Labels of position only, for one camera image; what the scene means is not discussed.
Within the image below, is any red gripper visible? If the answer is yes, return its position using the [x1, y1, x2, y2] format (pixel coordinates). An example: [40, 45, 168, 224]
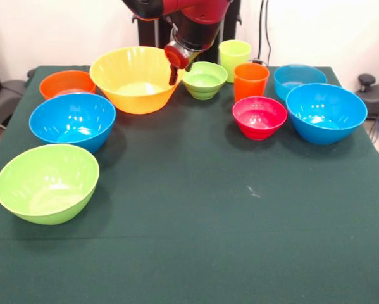
[163, 44, 190, 87]

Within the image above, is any small green bowl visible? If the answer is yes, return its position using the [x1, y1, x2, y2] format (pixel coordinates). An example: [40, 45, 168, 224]
[182, 61, 228, 101]

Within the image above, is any large yellow bowl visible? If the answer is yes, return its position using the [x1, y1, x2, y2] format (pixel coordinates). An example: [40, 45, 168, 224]
[89, 46, 185, 115]

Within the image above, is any green cup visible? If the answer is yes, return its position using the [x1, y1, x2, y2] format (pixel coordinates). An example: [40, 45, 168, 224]
[218, 39, 252, 84]

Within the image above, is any orange cup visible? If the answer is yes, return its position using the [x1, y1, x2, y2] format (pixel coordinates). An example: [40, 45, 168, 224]
[233, 62, 270, 104]

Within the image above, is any small pink bowl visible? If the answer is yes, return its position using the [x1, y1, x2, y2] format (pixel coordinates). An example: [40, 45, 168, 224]
[232, 96, 288, 141]

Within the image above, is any orange bowl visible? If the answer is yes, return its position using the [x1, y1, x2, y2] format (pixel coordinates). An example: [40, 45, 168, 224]
[39, 70, 97, 101]

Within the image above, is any dark green table cloth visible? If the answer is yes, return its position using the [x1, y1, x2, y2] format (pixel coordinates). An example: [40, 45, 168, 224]
[0, 65, 379, 304]

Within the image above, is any small ribbed blue bowl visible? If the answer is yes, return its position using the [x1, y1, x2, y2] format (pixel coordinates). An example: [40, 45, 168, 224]
[273, 63, 328, 104]

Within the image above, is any large blue bowl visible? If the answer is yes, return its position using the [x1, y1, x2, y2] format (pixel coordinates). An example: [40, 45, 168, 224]
[285, 82, 368, 146]
[28, 92, 117, 155]

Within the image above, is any large green bowl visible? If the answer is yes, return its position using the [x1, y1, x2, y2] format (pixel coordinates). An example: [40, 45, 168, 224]
[0, 143, 101, 226]

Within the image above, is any grey base leg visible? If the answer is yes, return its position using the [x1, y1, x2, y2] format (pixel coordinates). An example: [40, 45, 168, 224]
[0, 80, 27, 120]

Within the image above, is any black chair base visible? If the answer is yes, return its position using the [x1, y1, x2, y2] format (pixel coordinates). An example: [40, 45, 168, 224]
[355, 73, 379, 142]

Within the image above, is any black hanging cable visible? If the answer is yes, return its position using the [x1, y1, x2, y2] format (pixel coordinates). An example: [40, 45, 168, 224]
[257, 0, 274, 66]

